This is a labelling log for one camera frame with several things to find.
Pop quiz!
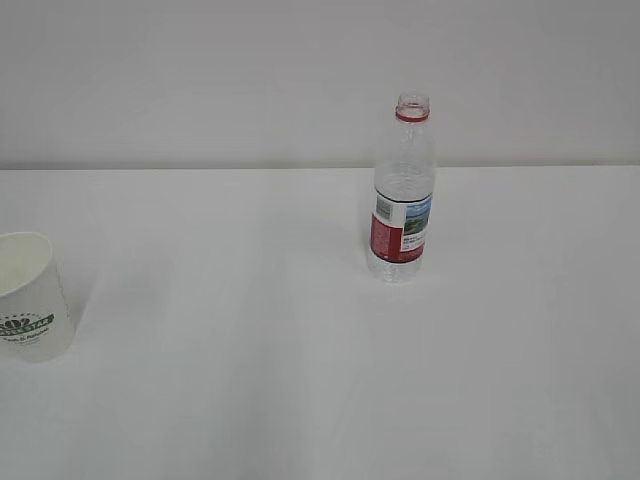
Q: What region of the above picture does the clear plastic water bottle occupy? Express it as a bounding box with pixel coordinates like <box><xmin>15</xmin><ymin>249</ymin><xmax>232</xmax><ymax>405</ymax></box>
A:
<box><xmin>368</xmin><ymin>93</ymin><xmax>437</xmax><ymax>283</ymax></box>

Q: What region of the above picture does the white paper cup green logo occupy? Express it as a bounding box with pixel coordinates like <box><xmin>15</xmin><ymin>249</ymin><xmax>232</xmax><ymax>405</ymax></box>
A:
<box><xmin>1</xmin><ymin>232</ymin><xmax>75</xmax><ymax>363</ymax></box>

